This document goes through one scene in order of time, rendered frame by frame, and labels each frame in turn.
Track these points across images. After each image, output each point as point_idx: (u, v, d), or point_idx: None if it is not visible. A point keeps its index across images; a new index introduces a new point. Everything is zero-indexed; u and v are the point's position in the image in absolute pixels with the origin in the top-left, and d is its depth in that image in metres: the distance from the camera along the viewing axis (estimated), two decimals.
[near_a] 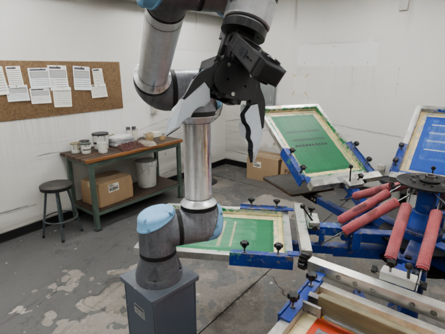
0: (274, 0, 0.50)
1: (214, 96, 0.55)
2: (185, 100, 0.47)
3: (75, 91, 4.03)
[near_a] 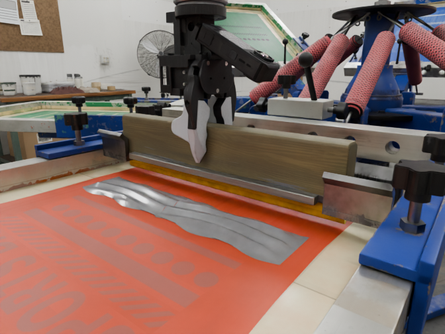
0: None
1: None
2: (197, 129, 0.46)
3: None
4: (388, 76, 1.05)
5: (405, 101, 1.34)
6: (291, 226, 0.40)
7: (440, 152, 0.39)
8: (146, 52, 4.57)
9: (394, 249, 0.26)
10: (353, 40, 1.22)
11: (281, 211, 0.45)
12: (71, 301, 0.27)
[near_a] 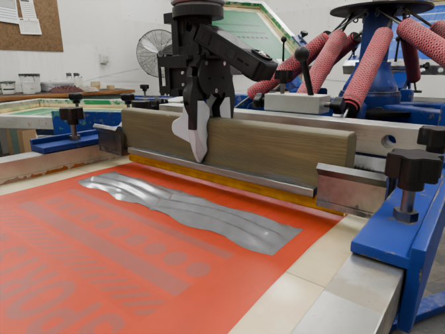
0: None
1: None
2: (197, 130, 0.46)
3: None
4: (386, 73, 1.05)
5: (404, 98, 1.33)
6: (286, 219, 0.40)
7: (435, 143, 0.39)
8: (145, 50, 4.57)
9: (386, 237, 0.26)
10: (352, 37, 1.22)
11: (275, 203, 0.45)
12: (61, 289, 0.27)
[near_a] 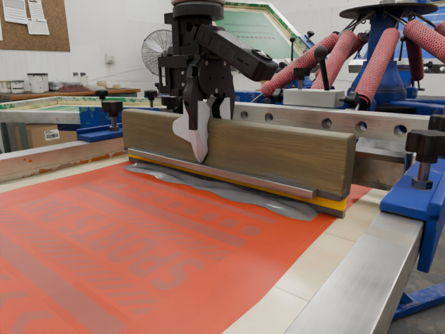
0: None
1: None
2: (198, 130, 0.46)
3: (6, 22, 3.49)
4: (393, 71, 1.11)
5: (408, 95, 1.40)
6: None
7: (444, 128, 0.45)
8: None
9: (408, 199, 0.33)
10: (359, 38, 1.29)
11: None
12: (144, 244, 0.34)
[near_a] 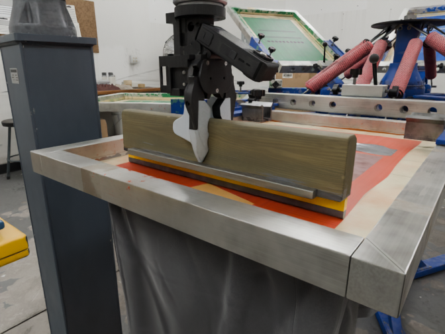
0: None
1: None
2: (198, 129, 0.46)
3: None
4: (414, 71, 1.41)
5: (424, 91, 1.69)
6: (385, 146, 0.76)
7: None
8: None
9: None
10: None
11: (374, 142, 0.80)
12: None
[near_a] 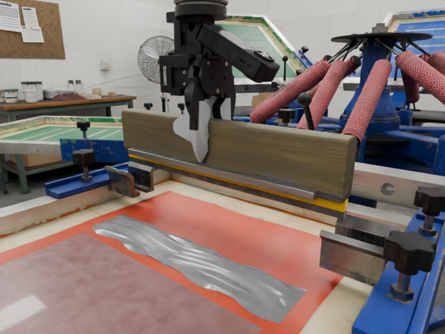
0: None
1: None
2: (198, 130, 0.46)
3: None
4: (386, 99, 1.08)
5: (403, 118, 1.36)
6: (291, 276, 0.43)
7: (430, 207, 0.41)
8: (146, 57, 4.60)
9: (384, 321, 0.29)
10: (352, 61, 1.25)
11: (281, 257, 0.47)
12: None
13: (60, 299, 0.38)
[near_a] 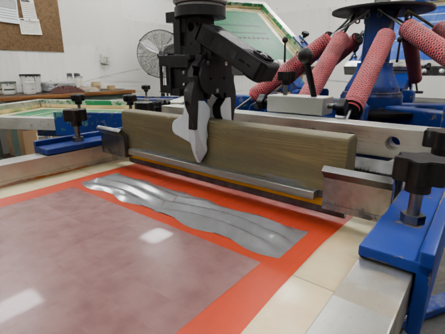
0: None
1: None
2: (197, 130, 0.46)
3: None
4: (388, 73, 1.05)
5: (405, 99, 1.33)
6: (291, 221, 0.40)
7: (440, 146, 0.39)
8: (146, 51, 4.57)
9: (394, 241, 0.26)
10: (353, 38, 1.22)
11: (280, 205, 0.45)
12: None
13: (44, 239, 0.36)
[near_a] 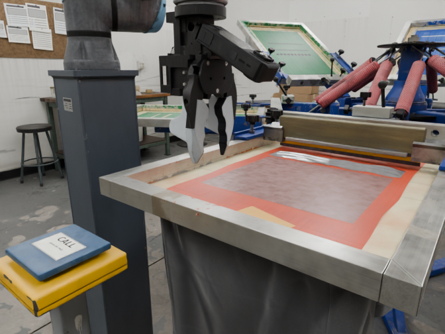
0: None
1: None
2: (195, 128, 0.45)
3: (55, 34, 3.89)
4: (418, 89, 1.52)
5: None
6: (395, 167, 0.87)
7: None
8: None
9: None
10: (389, 61, 1.69)
11: (384, 163, 0.91)
12: None
13: (293, 173, 0.82)
